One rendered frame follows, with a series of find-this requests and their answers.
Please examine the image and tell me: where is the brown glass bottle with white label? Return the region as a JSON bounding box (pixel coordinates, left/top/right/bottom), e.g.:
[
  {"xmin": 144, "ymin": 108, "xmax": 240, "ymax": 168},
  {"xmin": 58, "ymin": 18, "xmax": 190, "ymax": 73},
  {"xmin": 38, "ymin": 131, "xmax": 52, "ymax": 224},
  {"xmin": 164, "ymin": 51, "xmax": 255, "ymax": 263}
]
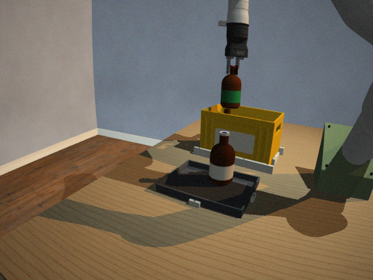
[{"xmin": 209, "ymin": 131, "xmax": 235, "ymax": 186}]

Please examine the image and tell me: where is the brown bottle with green label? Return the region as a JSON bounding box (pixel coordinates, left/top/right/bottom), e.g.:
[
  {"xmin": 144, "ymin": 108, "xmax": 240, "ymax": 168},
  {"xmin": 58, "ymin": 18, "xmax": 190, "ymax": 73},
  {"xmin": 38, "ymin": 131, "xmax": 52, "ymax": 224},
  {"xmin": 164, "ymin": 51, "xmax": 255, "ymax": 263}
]
[{"xmin": 220, "ymin": 65, "xmax": 241, "ymax": 109}]

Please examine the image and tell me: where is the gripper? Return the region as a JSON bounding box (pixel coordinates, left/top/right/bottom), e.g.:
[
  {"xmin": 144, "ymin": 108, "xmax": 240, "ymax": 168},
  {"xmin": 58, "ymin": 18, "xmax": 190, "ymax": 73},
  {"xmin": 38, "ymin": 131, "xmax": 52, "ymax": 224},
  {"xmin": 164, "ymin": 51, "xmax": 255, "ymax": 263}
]
[{"xmin": 218, "ymin": 8, "xmax": 249, "ymax": 75}]

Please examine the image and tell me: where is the yellow crate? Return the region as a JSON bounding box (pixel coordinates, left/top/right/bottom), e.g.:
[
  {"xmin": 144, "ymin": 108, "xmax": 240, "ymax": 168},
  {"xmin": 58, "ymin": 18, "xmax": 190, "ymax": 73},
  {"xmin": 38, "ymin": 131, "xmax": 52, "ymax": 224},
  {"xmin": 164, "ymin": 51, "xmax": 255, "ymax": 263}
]
[{"xmin": 200, "ymin": 104, "xmax": 284, "ymax": 165}]

